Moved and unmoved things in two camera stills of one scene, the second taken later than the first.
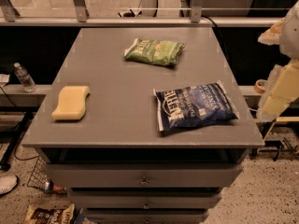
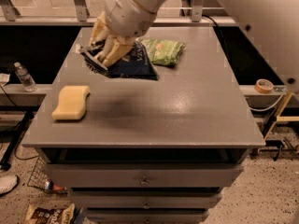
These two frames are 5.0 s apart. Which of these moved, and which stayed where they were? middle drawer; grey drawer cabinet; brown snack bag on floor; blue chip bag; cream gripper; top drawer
Moved: blue chip bag; cream gripper
Stayed: brown snack bag on floor; middle drawer; grey drawer cabinet; top drawer
